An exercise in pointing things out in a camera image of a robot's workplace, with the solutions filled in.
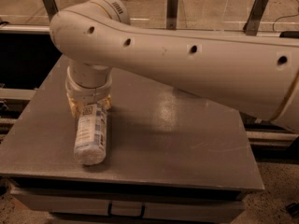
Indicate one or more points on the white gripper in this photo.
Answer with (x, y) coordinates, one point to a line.
(88, 91)

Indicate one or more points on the metal bracket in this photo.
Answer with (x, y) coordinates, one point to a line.
(172, 14)
(251, 26)
(50, 6)

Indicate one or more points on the blue plastic bottle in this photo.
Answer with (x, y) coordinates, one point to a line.
(91, 139)

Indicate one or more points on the metal rail behind table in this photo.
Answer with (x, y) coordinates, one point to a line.
(8, 28)

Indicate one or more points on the left metal bracket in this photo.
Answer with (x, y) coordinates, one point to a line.
(50, 6)

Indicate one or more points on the middle metal bracket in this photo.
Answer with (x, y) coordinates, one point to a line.
(172, 14)

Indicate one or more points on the right metal bracket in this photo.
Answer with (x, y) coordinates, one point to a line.
(251, 26)

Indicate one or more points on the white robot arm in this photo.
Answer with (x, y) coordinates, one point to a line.
(257, 75)

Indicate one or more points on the grey table drawer with handle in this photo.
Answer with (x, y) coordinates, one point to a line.
(81, 207)

